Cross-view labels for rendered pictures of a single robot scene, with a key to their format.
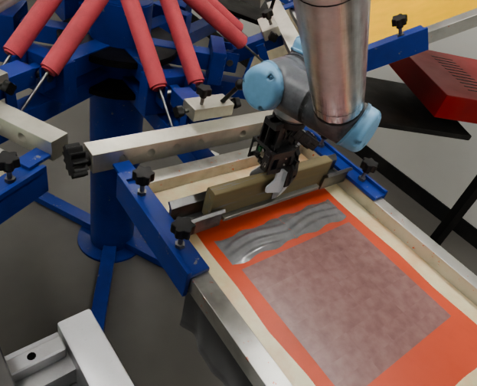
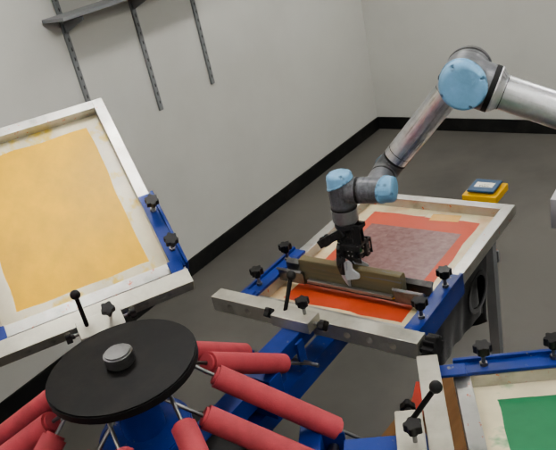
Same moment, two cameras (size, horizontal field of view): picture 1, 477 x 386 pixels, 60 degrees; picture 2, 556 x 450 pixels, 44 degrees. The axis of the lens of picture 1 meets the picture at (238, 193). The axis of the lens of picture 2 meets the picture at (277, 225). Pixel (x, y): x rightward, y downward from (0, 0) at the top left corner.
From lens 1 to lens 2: 207 cm
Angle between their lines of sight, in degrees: 76
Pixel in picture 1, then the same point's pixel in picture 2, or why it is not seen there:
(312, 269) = (392, 262)
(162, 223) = (435, 298)
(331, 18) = not seen: hidden behind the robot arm
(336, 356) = (441, 242)
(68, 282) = not seen: outside the picture
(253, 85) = (394, 188)
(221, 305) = (463, 264)
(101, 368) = not seen: outside the picture
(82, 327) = not seen: outside the picture
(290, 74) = (383, 174)
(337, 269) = (381, 256)
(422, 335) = (396, 227)
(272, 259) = not seen: hidden behind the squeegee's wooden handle
